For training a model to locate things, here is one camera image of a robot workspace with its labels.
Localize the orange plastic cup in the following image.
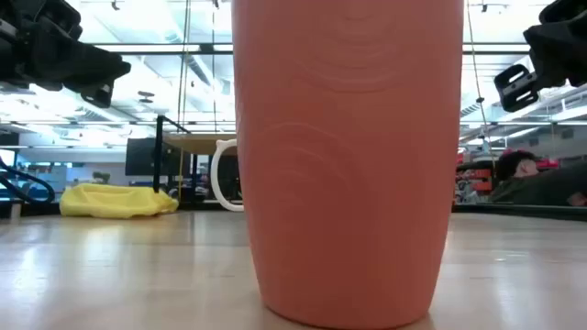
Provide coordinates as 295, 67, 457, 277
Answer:
231, 0, 465, 330

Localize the black curved hose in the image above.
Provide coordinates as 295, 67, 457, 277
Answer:
0, 155, 57, 205

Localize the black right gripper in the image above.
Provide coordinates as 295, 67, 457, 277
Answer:
493, 0, 587, 113

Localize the yellow hanging cable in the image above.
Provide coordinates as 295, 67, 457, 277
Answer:
176, 0, 192, 134

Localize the rack with red bins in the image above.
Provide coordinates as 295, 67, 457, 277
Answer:
453, 148, 561, 205

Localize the white ceramic mug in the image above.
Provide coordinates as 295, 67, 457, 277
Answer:
210, 138, 245, 213

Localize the thin hanging cord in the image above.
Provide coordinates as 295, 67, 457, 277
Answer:
465, 0, 500, 171

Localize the wooden shelf with black frame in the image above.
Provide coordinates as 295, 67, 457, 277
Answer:
152, 114, 238, 205

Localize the yellow cloth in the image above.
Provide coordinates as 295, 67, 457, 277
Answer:
59, 182, 180, 220

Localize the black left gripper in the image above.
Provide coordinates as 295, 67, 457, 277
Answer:
0, 0, 132, 109

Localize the black monitor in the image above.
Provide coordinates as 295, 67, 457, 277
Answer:
125, 137, 158, 177

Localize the person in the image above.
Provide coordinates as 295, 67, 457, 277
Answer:
489, 149, 587, 207

